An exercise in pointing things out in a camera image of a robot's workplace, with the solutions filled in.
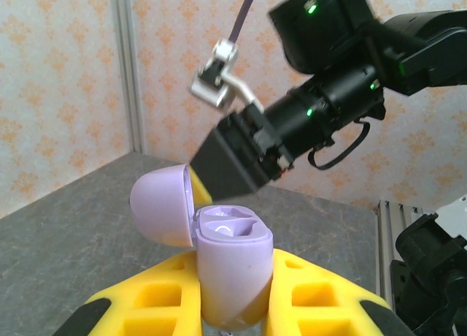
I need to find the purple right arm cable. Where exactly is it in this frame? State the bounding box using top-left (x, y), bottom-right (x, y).
top-left (228, 0), bottom-right (262, 47)

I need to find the thin black wire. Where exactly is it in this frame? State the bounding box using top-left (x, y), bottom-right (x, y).
top-left (308, 118), bottom-right (370, 170)

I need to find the purple earbud charging case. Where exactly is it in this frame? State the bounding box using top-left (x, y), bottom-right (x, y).
top-left (130, 164), bottom-right (274, 330)

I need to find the aluminium frame post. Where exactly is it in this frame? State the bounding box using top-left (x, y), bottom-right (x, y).
top-left (111, 0), bottom-right (147, 155)

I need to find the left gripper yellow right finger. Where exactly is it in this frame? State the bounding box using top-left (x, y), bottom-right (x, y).
top-left (262, 248), bottom-right (417, 336)

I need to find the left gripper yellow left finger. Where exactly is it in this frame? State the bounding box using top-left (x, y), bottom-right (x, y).
top-left (61, 250), bottom-right (204, 336)

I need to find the long aluminium base rail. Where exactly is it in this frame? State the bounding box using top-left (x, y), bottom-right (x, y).
top-left (375, 199), bottom-right (415, 308)

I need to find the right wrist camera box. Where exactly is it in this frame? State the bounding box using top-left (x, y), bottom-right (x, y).
top-left (189, 38), bottom-right (266, 112)

